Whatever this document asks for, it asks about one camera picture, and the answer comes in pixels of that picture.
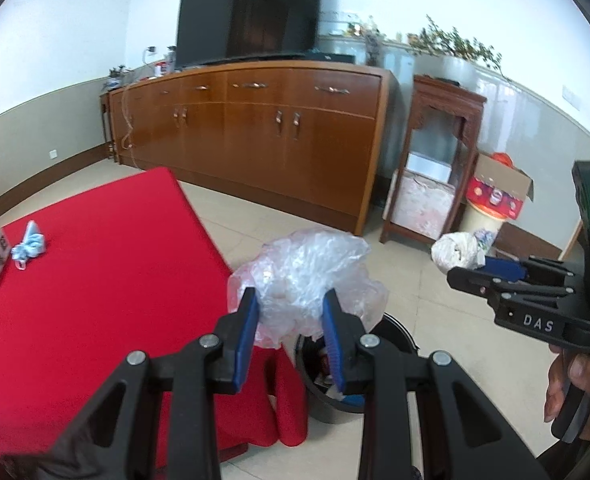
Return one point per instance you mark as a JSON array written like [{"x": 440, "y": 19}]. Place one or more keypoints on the leafy green branch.
[{"x": 450, "y": 42}]

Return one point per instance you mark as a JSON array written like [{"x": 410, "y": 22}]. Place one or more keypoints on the cream round container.
[{"x": 482, "y": 222}]

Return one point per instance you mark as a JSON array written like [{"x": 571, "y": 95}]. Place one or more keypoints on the black set-top box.
[{"x": 330, "y": 57}]

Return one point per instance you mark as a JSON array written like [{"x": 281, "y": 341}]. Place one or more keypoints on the red tablecloth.
[{"x": 100, "y": 285}]

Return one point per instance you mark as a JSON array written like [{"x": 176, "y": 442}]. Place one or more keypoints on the person's right hand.
[{"x": 557, "y": 385}]

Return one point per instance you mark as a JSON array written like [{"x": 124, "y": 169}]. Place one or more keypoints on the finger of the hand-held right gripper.
[
  {"x": 505, "y": 269},
  {"x": 475, "y": 285}
]

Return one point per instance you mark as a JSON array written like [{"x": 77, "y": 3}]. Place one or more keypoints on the printed cardboard box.
[{"x": 495, "y": 185}]

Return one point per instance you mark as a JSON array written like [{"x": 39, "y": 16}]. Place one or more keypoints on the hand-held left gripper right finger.
[{"x": 332, "y": 330}]

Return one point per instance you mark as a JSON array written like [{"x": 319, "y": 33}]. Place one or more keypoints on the white wall switch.
[{"x": 572, "y": 98}]

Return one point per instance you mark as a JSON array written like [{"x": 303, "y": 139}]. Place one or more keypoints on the white flat box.
[{"x": 429, "y": 167}]

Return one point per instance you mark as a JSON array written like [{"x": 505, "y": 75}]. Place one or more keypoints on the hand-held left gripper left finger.
[{"x": 247, "y": 330}]

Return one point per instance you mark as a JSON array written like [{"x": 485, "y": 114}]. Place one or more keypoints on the carved wooden stand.
[{"x": 445, "y": 95}]

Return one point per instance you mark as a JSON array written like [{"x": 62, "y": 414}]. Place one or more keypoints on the black trash bin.
[{"x": 315, "y": 400}]

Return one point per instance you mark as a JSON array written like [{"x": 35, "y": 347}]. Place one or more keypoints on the light blue face mask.
[{"x": 30, "y": 245}]

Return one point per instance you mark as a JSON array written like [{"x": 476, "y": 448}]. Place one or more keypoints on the brown wooden sideboard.
[{"x": 275, "y": 125}]

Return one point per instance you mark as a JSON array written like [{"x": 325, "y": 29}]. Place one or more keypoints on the clear plastic bag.
[{"x": 305, "y": 265}]

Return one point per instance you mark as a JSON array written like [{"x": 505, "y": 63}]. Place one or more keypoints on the black flat television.
[{"x": 250, "y": 15}]

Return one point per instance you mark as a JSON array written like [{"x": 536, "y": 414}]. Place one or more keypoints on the white plastic bag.
[{"x": 455, "y": 252}]

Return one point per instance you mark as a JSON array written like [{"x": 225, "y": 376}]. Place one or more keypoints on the small potted plant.
[{"x": 117, "y": 74}]

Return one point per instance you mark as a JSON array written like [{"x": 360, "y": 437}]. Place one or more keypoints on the white bottle with red label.
[{"x": 162, "y": 69}]

